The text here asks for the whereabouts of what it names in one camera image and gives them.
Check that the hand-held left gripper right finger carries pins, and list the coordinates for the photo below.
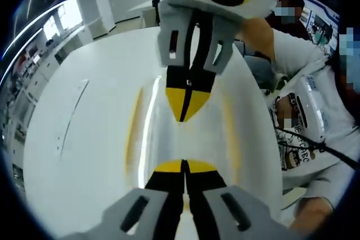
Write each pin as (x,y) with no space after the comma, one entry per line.
(219,217)

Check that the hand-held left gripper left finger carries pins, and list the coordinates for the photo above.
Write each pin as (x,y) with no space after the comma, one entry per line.
(157,212)

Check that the yellow plastic latch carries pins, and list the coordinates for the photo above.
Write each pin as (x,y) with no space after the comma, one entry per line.
(131,138)

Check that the white square pillar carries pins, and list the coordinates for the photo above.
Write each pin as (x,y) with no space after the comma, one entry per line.
(94,6)

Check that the person in white shirt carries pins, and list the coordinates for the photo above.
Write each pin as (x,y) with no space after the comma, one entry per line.
(298,51)

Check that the person's leg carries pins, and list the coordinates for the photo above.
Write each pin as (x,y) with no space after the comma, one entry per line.
(312,214)

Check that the blue framed display board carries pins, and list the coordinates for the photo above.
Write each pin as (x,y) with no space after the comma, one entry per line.
(320,26)

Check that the white chest device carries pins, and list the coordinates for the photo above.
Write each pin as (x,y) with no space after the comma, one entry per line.
(312,102)

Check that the person's dark hair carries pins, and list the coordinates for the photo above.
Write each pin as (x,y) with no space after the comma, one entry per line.
(347,77)

